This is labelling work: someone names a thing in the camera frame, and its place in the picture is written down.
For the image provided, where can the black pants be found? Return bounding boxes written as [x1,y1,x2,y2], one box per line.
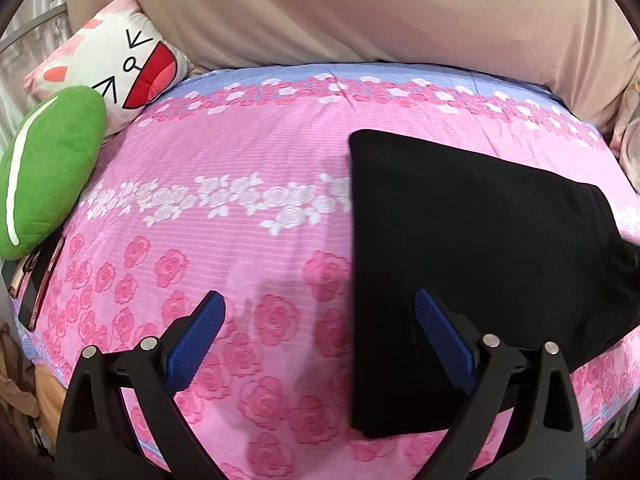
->
[348,129,640,440]

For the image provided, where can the floral curtain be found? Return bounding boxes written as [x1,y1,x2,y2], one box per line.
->
[606,82,640,188]

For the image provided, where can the metal bed rail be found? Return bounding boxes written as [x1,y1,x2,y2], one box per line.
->
[0,2,68,55]

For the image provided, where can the white cartoon face pillow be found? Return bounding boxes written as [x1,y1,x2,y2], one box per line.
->
[22,0,189,137]

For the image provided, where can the dark device with gold frame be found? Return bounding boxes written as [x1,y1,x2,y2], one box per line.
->
[1,252,36,302]

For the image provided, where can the green leaf plush pillow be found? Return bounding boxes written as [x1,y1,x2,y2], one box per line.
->
[0,86,109,261]

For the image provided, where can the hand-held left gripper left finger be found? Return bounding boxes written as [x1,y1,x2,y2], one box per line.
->
[56,290,227,480]

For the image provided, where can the dark phone with reddish edge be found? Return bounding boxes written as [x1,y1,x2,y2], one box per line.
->
[26,232,67,333]

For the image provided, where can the silvery sheer curtain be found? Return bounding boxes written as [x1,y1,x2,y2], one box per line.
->
[0,7,71,133]

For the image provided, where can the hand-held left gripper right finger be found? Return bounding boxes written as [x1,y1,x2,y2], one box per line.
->
[414,288,587,480]

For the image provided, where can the pink rose-print bedsheet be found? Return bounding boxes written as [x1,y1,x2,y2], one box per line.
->
[10,62,640,480]

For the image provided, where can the wooden bed frame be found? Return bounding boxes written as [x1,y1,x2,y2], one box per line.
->
[34,364,68,443]

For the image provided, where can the brown bag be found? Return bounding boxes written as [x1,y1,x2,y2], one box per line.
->
[0,321,42,458]

